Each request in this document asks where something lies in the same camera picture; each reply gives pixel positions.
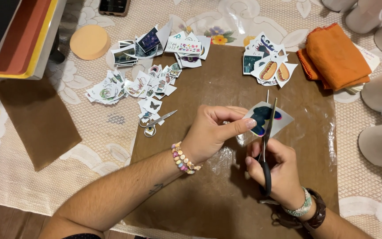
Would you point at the person's left hand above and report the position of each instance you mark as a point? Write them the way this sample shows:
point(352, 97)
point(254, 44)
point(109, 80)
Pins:
point(207, 136)

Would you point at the person's right hand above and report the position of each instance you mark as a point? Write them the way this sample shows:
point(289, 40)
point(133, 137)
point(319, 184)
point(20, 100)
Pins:
point(284, 172)

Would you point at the blue figure sticker sheet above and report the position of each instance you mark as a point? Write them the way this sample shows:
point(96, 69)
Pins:
point(285, 121)

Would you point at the clear plastic film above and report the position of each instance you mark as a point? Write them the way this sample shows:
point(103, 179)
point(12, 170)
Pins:
point(225, 161)

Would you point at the small silver scissors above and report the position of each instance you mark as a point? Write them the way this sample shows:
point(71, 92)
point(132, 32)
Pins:
point(157, 121)

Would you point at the large brown nonstick sheet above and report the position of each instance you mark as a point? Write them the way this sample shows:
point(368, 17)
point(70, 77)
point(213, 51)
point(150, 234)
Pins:
point(217, 83)

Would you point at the pile of small cut stickers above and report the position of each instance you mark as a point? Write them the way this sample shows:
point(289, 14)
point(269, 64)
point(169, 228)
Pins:
point(134, 88)

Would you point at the pile of printed sticker sheets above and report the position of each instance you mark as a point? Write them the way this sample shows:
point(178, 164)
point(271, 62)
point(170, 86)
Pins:
point(181, 46)

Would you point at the pile of hot dog stickers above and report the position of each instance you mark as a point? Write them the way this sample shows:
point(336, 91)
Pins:
point(269, 64)

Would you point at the white lace tablecloth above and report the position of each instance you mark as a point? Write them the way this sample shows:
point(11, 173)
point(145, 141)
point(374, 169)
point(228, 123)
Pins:
point(104, 139)

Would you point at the folded orange cloth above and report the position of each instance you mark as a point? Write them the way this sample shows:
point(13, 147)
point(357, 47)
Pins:
point(337, 56)

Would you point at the stack of white papers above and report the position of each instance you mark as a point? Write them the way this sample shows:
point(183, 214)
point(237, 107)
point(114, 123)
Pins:
point(370, 58)

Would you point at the round beige sponge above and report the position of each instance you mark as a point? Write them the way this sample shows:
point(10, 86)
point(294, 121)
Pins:
point(90, 41)

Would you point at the black smartphone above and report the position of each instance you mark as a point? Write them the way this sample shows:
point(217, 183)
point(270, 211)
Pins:
point(114, 6)

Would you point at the small brown nonstick sheet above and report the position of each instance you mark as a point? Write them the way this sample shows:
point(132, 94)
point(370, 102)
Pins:
point(38, 122)

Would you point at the heat press machine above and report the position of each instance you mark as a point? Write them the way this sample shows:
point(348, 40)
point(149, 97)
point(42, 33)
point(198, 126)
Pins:
point(15, 36)

